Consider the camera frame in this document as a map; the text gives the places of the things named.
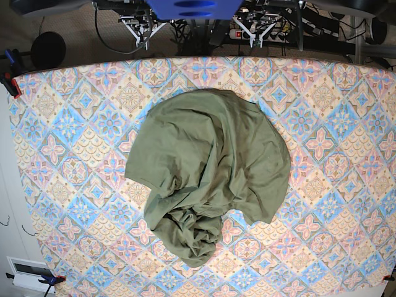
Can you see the olive green t-shirt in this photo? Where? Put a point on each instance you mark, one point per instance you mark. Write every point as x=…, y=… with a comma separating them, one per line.
x=201, y=154

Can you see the lower left table clamp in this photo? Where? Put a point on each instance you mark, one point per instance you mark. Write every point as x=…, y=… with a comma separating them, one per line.
x=51, y=280

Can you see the patterned tile tablecloth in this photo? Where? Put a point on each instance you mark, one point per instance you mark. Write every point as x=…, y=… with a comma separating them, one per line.
x=335, y=232

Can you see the white wall outlet box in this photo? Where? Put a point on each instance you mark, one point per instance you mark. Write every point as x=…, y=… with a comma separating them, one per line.
x=27, y=274

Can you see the white power strip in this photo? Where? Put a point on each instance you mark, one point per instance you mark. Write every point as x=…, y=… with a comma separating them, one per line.
x=266, y=33

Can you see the black round stool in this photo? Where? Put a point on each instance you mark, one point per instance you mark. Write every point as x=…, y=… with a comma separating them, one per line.
x=48, y=51

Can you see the lower right orange clamp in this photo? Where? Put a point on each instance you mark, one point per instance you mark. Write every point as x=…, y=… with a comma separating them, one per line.
x=389, y=278

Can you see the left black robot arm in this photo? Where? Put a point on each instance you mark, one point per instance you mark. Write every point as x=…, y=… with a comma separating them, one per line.
x=260, y=20

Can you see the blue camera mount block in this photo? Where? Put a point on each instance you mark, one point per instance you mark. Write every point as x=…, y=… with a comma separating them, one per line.
x=195, y=9

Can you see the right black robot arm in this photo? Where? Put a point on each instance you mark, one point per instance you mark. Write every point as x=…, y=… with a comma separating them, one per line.
x=137, y=16

